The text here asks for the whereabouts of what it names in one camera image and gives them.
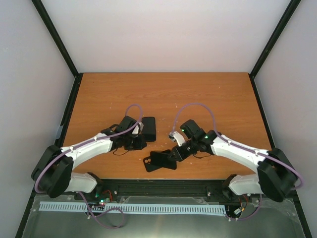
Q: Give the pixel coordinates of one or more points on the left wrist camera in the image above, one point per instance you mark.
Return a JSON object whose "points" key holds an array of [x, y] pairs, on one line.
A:
{"points": [[137, 129]]}

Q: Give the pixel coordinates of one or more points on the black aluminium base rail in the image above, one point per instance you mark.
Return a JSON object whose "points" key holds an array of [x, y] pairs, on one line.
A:
{"points": [[209, 190]]}

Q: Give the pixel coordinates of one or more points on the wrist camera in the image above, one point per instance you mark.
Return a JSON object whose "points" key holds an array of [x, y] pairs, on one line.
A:
{"points": [[177, 137], [137, 129]]}

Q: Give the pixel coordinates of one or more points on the small green circuit board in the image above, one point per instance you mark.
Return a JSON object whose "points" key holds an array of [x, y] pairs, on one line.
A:
{"points": [[105, 201]]}

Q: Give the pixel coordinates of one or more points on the left black frame post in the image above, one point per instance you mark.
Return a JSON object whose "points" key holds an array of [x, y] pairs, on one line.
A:
{"points": [[46, 19]]}

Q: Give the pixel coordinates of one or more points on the black frame post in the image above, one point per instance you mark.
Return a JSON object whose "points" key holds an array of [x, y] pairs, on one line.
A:
{"points": [[285, 18], [46, 19]]}

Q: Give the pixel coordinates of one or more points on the right black frame post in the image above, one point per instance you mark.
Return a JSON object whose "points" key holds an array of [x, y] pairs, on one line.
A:
{"points": [[285, 18]]}

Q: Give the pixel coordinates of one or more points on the light blue cable duct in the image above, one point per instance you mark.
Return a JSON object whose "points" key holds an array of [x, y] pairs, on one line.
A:
{"points": [[139, 209]]}

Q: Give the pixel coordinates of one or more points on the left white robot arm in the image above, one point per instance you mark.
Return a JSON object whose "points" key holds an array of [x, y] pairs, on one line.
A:
{"points": [[54, 173]]}

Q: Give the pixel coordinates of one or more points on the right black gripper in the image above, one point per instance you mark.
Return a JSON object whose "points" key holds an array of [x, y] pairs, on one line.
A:
{"points": [[174, 149]]}

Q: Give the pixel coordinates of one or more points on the black phone case top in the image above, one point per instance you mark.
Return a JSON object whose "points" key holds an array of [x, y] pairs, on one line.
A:
{"points": [[149, 129]]}

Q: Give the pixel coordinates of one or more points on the black phone case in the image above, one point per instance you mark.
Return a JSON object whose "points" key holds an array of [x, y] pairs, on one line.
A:
{"points": [[149, 168], [163, 159], [149, 129]]}

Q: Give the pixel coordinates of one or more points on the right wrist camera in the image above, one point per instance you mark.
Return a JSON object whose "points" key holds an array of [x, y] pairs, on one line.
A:
{"points": [[177, 137]]}

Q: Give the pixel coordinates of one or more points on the black phone case front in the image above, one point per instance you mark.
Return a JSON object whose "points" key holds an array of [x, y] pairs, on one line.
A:
{"points": [[149, 168]]}

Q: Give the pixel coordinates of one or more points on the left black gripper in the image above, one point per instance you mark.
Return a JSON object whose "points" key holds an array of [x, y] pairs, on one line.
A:
{"points": [[140, 144]]}

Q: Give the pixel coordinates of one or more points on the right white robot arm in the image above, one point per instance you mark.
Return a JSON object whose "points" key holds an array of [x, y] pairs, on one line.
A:
{"points": [[273, 175]]}

